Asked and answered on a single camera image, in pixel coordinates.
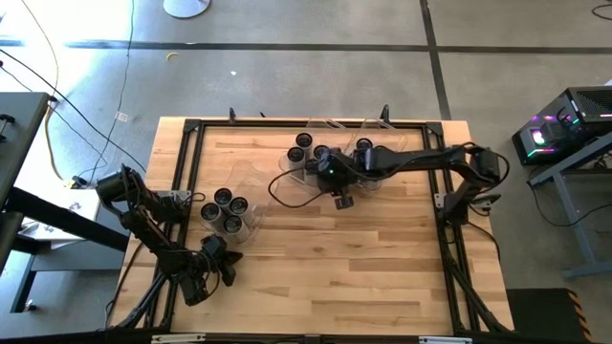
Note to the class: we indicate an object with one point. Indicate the grey metal stand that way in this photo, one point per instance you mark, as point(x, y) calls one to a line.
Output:
point(571, 215)

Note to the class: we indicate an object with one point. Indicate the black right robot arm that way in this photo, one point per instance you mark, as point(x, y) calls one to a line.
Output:
point(421, 157)

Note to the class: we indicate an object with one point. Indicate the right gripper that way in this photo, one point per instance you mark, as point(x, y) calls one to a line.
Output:
point(334, 174)

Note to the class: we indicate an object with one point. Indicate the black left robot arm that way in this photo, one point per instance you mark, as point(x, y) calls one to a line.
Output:
point(158, 229)

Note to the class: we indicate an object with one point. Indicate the white round stand base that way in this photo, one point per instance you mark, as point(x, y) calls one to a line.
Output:
point(186, 7)

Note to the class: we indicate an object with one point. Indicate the yellow tape scrap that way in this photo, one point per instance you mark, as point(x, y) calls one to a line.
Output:
point(171, 56)

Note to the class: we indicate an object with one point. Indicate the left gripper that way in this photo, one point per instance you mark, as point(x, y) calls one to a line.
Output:
point(214, 253)

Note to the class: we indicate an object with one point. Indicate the clear plastic bin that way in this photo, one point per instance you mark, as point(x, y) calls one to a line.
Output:
point(392, 134)
point(248, 184)
point(291, 174)

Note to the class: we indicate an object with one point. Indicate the black case hazard stripes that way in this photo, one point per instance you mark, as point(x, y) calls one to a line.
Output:
point(540, 315)

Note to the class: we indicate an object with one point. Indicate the black desktop computer RGB lights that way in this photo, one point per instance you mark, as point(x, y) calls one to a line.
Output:
point(588, 105)

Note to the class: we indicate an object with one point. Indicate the black table clamp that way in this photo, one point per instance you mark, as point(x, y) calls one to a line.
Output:
point(384, 111)
point(232, 113)

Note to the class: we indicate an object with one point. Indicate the dark grey side desk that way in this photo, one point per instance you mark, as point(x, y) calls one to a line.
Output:
point(19, 134)

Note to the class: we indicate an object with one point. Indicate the white paper sheets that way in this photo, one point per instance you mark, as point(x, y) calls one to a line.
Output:
point(72, 210)

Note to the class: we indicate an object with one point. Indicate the white floor tag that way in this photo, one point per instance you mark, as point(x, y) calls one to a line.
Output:
point(122, 116)

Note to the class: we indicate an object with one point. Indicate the white edge bracket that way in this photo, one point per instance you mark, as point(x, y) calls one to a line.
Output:
point(178, 338)
point(444, 340)

